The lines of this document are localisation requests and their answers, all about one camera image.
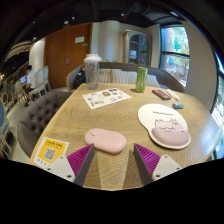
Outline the green drink can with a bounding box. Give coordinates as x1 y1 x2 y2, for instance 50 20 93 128
135 66 149 94

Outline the white dining chair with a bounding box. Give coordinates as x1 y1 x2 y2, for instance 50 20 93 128
43 65 52 92
29 68 47 100

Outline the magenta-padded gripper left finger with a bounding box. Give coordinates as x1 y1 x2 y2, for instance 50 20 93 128
44 143 96 187

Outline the large side window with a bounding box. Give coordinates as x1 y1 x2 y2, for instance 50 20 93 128
210 49 224 161

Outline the white mouse pad pink rest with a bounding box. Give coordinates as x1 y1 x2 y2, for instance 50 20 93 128
137 103 192 150

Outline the grey tufted armchair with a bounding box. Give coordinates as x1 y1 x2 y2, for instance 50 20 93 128
16 90 73 158

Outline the person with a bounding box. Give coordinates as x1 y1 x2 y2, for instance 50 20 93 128
23 64 38 94

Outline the white sticker sheet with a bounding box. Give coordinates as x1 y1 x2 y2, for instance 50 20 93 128
81 87 133 110

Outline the striped cushion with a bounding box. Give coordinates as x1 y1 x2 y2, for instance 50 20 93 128
98 68 113 84
110 69 138 85
146 73 162 88

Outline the beige glass-door cabinet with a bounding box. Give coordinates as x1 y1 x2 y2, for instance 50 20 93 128
123 29 152 67

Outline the yellow code card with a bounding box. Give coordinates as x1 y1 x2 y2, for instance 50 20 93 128
32 136 70 168

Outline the brown wooden door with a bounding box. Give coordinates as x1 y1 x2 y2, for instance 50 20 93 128
44 23 93 89

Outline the grey curved sofa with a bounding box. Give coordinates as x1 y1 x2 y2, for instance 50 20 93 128
65 61 186 94

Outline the black-framed window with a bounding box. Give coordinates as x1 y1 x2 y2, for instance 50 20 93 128
159 24 191 88

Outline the white tube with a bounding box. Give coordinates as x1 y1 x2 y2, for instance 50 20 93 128
165 88 181 102

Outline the clear shaker bottle white lid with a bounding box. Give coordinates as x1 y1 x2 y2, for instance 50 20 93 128
83 53 103 90

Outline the black and red box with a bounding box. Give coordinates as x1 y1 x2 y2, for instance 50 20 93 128
151 88 172 101

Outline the pink computer mouse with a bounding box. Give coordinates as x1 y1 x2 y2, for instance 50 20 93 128
84 128 128 155

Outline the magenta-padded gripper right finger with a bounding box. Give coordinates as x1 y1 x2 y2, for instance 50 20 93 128
133 143 184 186

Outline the blue-backed chair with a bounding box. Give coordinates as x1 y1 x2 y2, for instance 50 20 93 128
0 99 14 158

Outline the small teal eraser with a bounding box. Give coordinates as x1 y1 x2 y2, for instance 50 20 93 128
171 102 185 110

